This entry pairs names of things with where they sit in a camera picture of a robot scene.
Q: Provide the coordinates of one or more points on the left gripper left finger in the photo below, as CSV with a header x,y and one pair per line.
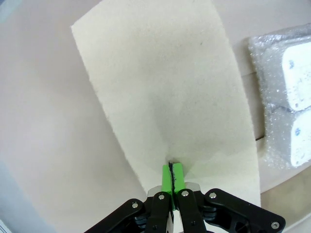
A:
x,y
166,178

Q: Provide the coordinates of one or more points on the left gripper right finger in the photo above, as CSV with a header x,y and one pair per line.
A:
x,y
178,177

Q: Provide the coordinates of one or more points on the white foam sheet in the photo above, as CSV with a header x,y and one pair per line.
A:
x,y
158,85

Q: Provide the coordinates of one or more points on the brown cardboard box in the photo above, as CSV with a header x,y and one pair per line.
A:
x,y
252,102

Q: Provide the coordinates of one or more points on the bubble-wrapped white devices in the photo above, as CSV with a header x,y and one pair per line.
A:
x,y
267,72

